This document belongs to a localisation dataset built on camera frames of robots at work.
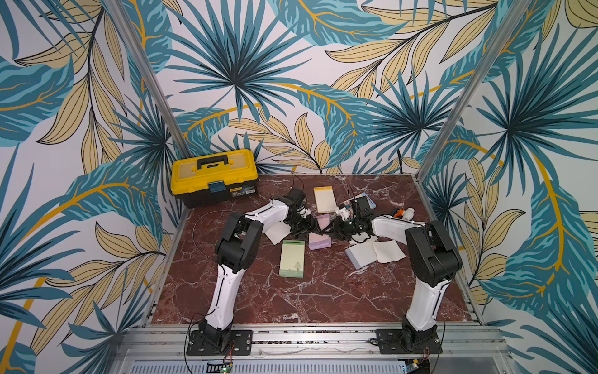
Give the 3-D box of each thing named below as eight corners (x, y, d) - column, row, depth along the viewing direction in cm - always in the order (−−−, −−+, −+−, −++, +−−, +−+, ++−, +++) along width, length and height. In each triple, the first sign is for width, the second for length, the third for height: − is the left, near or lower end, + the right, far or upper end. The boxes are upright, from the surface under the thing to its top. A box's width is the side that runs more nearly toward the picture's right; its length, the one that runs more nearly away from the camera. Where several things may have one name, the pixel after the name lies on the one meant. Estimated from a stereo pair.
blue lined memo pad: (355, 270, 91) (357, 267, 89) (345, 252, 96) (346, 248, 94) (380, 260, 94) (382, 257, 91) (368, 243, 99) (370, 239, 96)
